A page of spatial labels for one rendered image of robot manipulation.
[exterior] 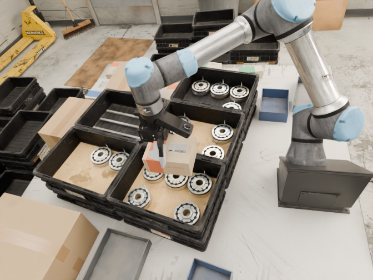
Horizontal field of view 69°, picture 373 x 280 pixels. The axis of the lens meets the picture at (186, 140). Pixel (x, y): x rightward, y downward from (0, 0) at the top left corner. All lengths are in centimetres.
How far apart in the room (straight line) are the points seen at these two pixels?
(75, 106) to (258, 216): 116
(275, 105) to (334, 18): 236
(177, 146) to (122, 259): 56
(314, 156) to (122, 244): 86
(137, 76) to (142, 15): 369
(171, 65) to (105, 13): 390
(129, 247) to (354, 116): 98
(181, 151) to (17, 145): 161
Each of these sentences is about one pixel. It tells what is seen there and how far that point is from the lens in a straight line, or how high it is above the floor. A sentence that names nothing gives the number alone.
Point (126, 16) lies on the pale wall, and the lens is 448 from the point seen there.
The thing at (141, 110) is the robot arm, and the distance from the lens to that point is 78.
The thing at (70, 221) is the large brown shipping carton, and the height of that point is 90.
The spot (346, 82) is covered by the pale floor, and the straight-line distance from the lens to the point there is 312.
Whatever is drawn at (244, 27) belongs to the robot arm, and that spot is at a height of 137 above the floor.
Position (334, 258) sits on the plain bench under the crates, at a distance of 125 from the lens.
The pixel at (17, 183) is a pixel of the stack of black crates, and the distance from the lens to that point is 240.
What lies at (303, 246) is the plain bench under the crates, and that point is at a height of 70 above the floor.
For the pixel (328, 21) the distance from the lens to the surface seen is 389.
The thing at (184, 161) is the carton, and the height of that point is 113.
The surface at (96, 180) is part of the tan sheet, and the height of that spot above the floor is 83.
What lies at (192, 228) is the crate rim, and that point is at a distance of 98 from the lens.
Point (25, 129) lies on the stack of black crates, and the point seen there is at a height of 49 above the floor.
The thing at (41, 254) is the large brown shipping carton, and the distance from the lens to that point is 118.
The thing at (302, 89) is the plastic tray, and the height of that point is 70.
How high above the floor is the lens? 183
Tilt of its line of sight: 49 degrees down
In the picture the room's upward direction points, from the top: 12 degrees counter-clockwise
